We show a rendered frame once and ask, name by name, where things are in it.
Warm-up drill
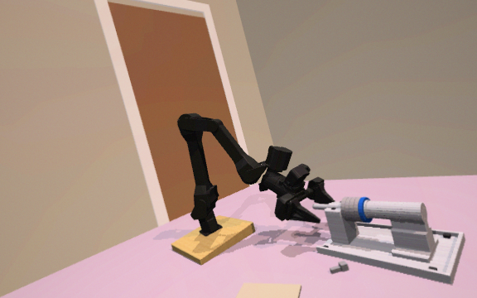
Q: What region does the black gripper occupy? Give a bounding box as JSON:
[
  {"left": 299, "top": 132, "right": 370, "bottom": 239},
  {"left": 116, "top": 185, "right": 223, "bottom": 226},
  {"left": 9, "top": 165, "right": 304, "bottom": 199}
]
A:
[{"left": 274, "top": 176, "right": 335, "bottom": 224}]

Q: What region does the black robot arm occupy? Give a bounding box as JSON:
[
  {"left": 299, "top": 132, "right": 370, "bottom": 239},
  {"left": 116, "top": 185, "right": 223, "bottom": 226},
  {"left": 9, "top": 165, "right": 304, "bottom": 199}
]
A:
[{"left": 177, "top": 113, "right": 310, "bottom": 236}]

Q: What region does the blue ring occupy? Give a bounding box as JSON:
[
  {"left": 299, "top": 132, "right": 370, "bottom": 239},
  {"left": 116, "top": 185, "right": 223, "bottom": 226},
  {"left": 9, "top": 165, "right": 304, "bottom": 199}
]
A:
[{"left": 358, "top": 197, "right": 373, "bottom": 223}]

